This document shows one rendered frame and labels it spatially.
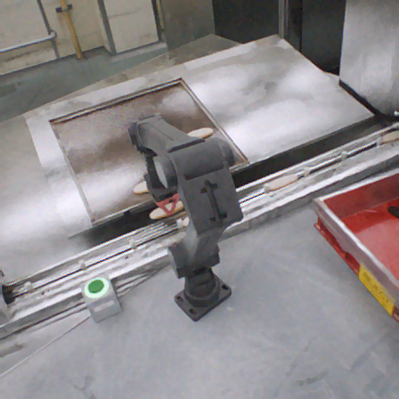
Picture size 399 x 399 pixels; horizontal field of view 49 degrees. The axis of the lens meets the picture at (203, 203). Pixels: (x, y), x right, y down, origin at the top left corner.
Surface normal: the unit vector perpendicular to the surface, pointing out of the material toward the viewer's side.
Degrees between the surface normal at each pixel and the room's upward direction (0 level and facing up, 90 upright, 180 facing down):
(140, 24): 90
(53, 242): 0
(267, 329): 0
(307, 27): 90
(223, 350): 0
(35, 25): 90
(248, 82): 10
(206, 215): 55
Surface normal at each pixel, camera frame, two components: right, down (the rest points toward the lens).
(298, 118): -0.04, -0.64
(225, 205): 0.23, 0.06
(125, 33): 0.43, 0.56
